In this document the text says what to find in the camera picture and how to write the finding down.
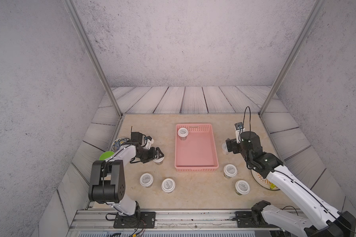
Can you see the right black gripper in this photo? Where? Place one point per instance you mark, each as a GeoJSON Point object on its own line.
{"type": "Point", "coordinates": [233, 141]}

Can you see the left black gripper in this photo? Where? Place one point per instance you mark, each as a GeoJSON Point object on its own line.
{"type": "Point", "coordinates": [153, 156]}

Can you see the yogurt cup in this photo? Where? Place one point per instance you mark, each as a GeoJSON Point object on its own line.
{"type": "Point", "coordinates": [146, 180]}
{"type": "Point", "coordinates": [168, 185]}
{"type": "Point", "coordinates": [183, 133]}
{"type": "Point", "coordinates": [159, 161]}
{"type": "Point", "coordinates": [225, 149]}
{"type": "Point", "coordinates": [242, 187]}
{"type": "Point", "coordinates": [229, 171]}

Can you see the pink perforated plastic basket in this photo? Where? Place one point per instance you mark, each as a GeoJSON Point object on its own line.
{"type": "Point", "coordinates": [198, 152]}

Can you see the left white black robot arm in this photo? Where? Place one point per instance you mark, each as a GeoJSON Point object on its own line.
{"type": "Point", "coordinates": [107, 182]}

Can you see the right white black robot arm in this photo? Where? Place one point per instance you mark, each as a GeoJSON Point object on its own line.
{"type": "Point", "coordinates": [322, 219]}

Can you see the blue yellow patterned bowl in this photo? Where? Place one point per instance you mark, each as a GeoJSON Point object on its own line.
{"type": "Point", "coordinates": [117, 143]}

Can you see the orange patterned plate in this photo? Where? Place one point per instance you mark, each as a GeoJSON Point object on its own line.
{"type": "Point", "coordinates": [263, 182]}

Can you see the green plastic cup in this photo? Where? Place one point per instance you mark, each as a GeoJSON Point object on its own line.
{"type": "Point", "coordinates": [106, 155]}

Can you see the yellow banana bunch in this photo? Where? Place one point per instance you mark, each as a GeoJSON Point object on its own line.
{"type": "Point", "coordinates": [273, 187]}

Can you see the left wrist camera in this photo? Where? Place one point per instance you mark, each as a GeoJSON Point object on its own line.
{"type": "Point", "coordinates": [148, 142]}

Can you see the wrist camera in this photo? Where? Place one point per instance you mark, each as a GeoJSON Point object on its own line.
{"type": "Point", "coordinates": [148, 142]}
{"type": "Point", "coordinates": [239, 128]}

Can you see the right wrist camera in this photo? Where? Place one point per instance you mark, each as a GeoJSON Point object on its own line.
{"type": "Point", "coordinates": [239, 128]}

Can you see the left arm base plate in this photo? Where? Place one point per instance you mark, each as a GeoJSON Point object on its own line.
{"type": "Point", "coordinates": [142, 220]}

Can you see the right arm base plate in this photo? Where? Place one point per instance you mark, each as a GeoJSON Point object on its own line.
{"type": "Point", "coordinates": [250, 219]}

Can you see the aluminium front rail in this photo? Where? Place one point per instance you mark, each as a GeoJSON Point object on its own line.
{"type": "Point", "coordinates": [172, 223]}

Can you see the right aluminium frame post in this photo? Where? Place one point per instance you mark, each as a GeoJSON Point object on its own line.
{"type": "Point", "coordinates": [301, 38]}

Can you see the aluminium frame post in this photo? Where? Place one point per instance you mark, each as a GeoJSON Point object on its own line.
{"type": "Point", "coordinates": [301, 38]}
{"type": "Point", "coordinates": [91, 53]}

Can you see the left aluminium frame post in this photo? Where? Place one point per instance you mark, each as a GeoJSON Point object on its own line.
{"type": "Point", "coordinates": [91, 53]}

